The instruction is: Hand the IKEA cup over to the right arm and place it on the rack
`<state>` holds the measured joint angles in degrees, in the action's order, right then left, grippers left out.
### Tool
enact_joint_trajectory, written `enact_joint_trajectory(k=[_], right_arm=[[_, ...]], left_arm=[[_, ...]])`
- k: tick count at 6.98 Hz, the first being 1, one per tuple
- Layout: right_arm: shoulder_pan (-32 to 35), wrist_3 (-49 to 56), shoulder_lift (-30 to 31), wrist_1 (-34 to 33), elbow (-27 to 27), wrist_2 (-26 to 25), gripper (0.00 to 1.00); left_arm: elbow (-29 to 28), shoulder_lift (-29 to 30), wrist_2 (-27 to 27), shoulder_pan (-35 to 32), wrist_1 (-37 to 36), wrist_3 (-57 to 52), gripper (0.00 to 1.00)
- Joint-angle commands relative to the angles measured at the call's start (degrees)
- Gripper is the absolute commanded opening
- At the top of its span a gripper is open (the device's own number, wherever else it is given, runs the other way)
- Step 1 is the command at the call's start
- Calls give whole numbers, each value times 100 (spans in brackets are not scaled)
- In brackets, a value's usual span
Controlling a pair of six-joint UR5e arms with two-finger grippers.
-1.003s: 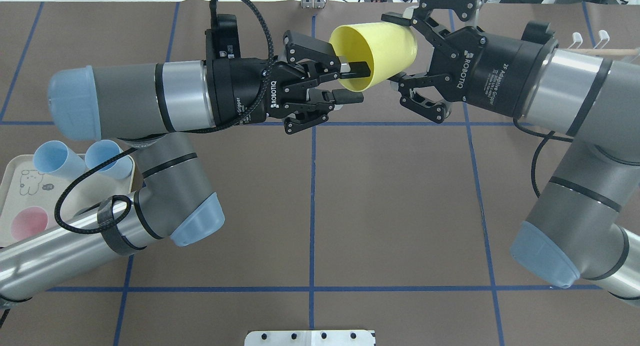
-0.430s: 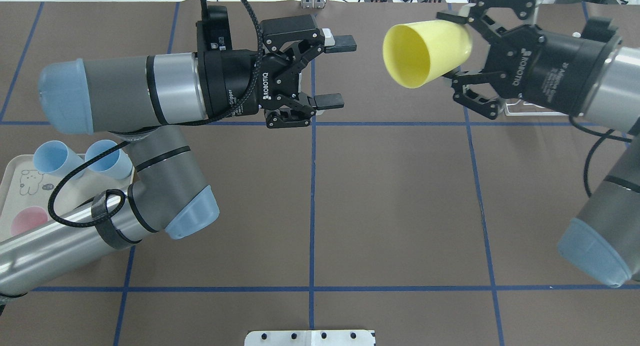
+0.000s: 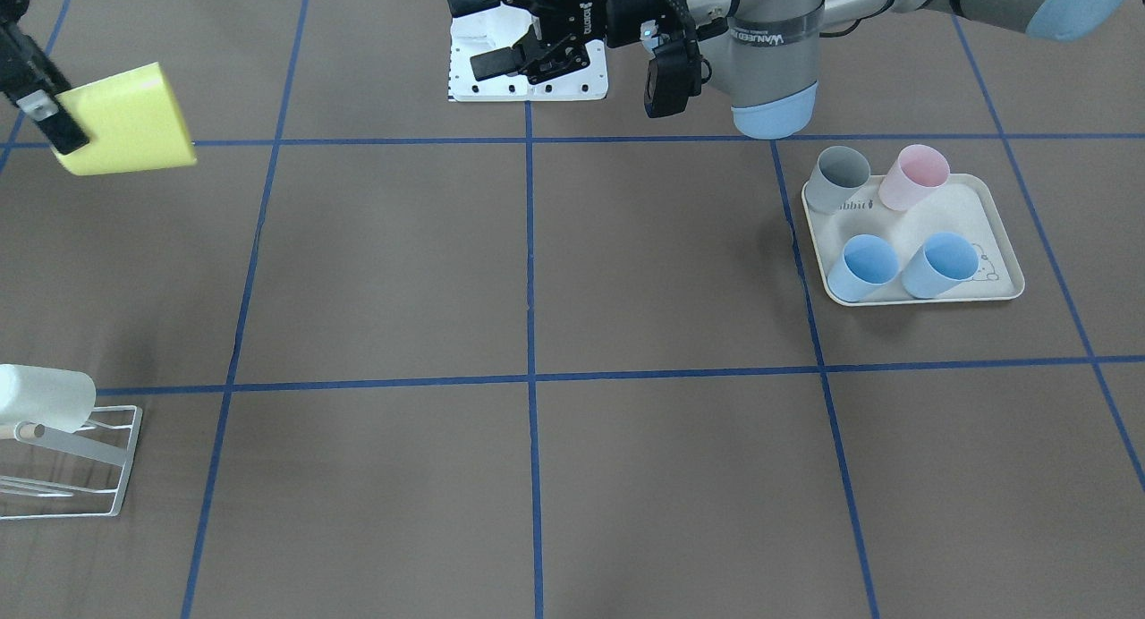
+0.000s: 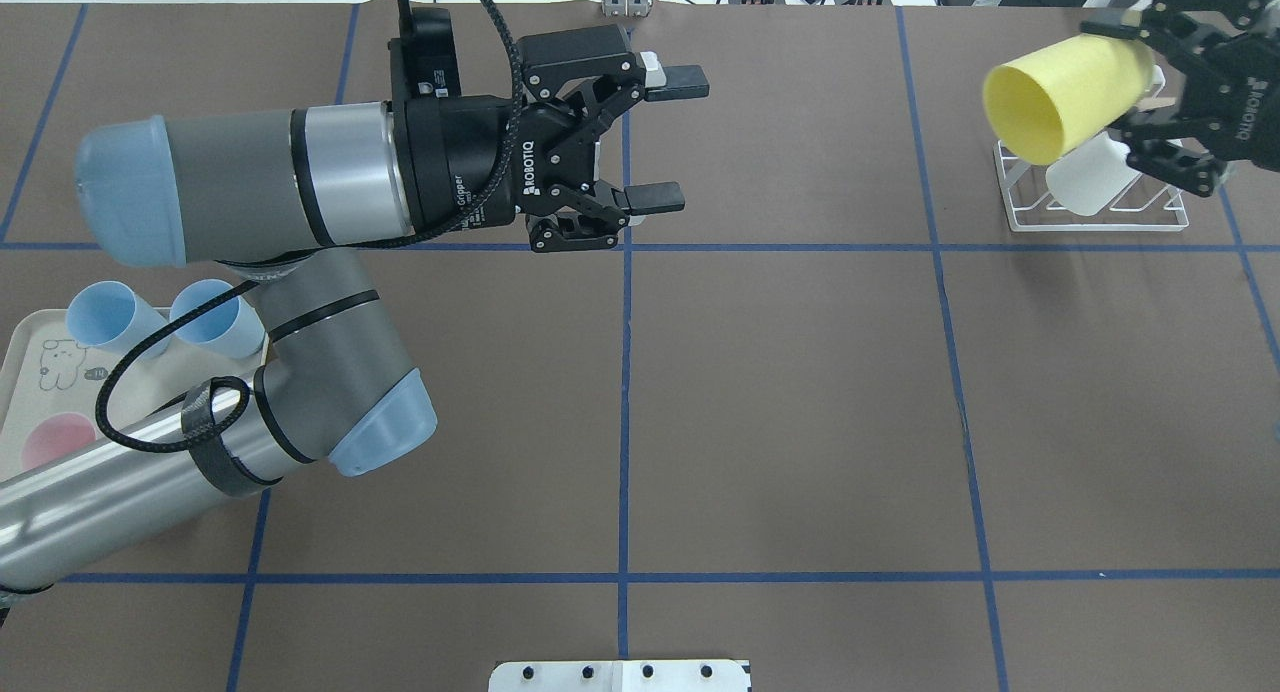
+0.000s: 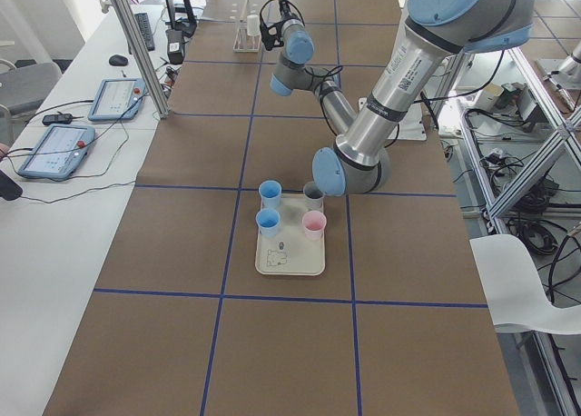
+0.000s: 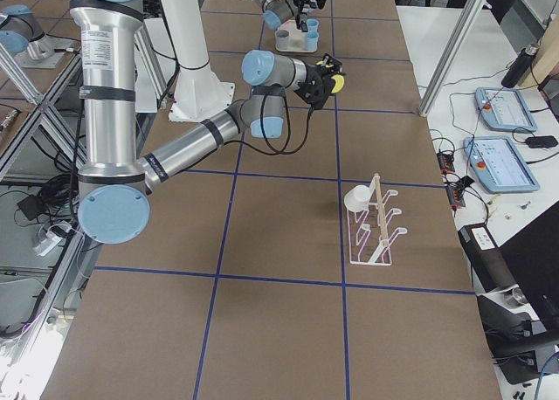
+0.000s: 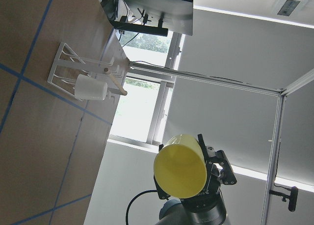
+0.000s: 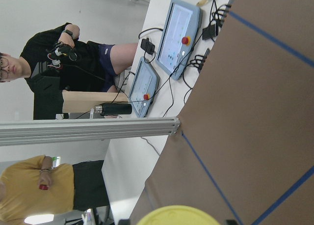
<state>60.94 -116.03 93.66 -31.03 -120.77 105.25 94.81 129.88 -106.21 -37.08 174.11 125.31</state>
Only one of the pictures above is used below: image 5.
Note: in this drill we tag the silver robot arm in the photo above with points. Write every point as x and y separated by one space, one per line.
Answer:
358 161

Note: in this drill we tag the grey plastic cup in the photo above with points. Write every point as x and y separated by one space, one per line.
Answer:
313 196

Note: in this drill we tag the aluminium frame post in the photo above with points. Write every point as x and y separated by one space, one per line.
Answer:
135 40

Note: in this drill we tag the white plastic chair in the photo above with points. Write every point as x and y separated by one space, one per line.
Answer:
515 296

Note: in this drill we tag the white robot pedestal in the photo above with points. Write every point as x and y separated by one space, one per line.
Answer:
410 128

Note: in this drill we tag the blue plastic cup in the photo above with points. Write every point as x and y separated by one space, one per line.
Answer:
270 194
268 221

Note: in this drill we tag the blue plastic cup near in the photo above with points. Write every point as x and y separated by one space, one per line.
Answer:
268 221

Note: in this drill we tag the white plastic cup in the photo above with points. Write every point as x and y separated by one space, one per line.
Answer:
253 25

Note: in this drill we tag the pink plastic cup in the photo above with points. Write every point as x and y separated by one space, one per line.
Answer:
314 224

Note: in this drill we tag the blue plastic cup far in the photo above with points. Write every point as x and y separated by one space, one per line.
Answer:
270 194

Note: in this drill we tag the cream plastic tray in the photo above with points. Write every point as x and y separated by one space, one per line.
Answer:
290 252

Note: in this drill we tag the teach pendant tablet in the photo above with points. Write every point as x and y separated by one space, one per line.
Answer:
58 153
117 99

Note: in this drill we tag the far teach pendant tablet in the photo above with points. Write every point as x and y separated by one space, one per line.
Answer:
117 99

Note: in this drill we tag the white wire cup rack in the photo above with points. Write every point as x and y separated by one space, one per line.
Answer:
242 42

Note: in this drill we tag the black computer mouse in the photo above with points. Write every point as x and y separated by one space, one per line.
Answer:
118 60

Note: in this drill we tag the near teach pendant tablet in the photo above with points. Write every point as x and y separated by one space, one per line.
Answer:
58 153

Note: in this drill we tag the black label box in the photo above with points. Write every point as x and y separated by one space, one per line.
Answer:
175 46

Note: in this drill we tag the black keyboard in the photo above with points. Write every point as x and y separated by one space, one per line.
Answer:
144 27

